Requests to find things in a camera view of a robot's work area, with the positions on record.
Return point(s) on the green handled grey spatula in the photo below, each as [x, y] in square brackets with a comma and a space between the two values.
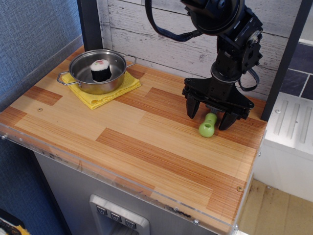
[207, 128]

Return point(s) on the dark vertical post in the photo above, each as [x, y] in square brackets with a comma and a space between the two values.
[90, 24]
[296, 31]

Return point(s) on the clear acrylic table guard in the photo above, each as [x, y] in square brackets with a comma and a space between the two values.
[169, 165]

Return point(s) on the dark vertical post right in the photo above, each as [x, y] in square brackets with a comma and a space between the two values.
[296, 31]

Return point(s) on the white toy sink unit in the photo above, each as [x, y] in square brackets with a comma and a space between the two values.
[285, 160]

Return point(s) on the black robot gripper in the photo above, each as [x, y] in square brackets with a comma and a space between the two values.
[218, 94]

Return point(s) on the dark vertical post left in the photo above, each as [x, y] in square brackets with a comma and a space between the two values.
[90, 24]

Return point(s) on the toy sushi roll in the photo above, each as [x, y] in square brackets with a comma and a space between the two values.
[100, 70]

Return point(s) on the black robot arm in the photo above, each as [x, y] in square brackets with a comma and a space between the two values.
[239, 33]

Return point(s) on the yellow cloth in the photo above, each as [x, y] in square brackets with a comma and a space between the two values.
[96, 98]

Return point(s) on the yellow object bottom left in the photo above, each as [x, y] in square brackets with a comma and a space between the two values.
[12, 227]

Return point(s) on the stainless steel pot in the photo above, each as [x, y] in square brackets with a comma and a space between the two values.
[79, 68]

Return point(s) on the silver dispenser button panel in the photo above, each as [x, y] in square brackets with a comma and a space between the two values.
[112, 219]

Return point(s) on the grey toy fridge cabinet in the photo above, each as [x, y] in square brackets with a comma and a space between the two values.
[73, 182]

